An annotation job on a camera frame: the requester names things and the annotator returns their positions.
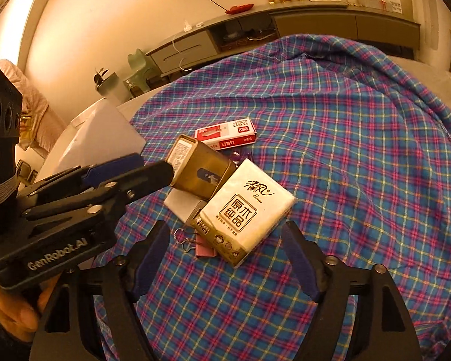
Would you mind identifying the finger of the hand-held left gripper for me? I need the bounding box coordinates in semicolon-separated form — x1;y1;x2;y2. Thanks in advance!
17;153;145;206
22;160;174;226

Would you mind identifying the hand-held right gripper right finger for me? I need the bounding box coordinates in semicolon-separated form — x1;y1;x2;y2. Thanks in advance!
282;220;423;361

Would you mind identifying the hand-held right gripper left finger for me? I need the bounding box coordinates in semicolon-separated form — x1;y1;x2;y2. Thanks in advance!
30;220;170;361

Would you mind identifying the white foam box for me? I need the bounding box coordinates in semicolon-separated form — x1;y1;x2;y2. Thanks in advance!
34;97;148;183

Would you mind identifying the gold metal tin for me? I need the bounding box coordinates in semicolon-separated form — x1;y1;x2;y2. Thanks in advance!
165;134;237;201

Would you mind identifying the white tissue pack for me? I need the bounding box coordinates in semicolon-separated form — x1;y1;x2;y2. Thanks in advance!
191;158;297;269

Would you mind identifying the red staple box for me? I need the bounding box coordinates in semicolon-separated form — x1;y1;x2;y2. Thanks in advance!
194;117;257;151

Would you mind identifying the person's left forearm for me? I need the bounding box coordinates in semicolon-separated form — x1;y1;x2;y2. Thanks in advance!
0;308;36;361

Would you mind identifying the person's left hand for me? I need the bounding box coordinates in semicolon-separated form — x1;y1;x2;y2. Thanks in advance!
0;271;63;333

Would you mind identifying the white charger adapter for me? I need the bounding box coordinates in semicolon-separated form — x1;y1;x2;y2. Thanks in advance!
163;188;208;230

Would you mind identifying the pink binder clip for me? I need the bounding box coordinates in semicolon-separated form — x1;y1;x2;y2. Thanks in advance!
175;227;220;259

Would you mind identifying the potted plant white pot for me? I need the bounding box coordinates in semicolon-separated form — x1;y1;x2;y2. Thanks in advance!
93;67;123;104

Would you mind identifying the green plastic chair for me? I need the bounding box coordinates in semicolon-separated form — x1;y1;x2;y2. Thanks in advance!
123;48;160;94

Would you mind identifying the blue plaid cloth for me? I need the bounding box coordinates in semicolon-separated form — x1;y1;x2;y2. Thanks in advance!
92;34;451;361

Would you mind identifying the red plate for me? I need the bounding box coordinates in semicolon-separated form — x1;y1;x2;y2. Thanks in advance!
225;4;255;15

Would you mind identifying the grey TV cabinet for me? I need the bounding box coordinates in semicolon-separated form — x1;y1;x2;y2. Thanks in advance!
146;2;422;81

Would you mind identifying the white box of papers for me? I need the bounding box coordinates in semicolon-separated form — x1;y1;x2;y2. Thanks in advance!
355;0;403;14

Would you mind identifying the white hanging cable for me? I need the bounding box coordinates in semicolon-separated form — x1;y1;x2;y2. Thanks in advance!
172;38;192;73

